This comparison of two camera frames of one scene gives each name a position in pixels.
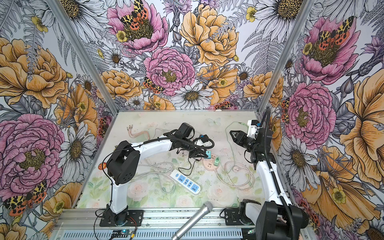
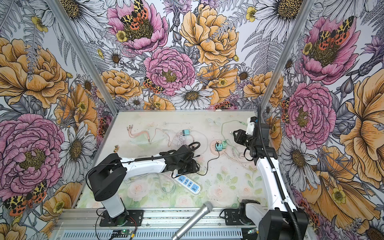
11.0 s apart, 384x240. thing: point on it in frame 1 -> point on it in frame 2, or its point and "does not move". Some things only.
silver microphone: x=197 y=217 does not move
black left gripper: x=195 y=153 -> x=192 y=168
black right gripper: x=240 y=137 does not move
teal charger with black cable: x=209 y=153 -> x=219 y=147
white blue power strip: x=186 y=181 does not move
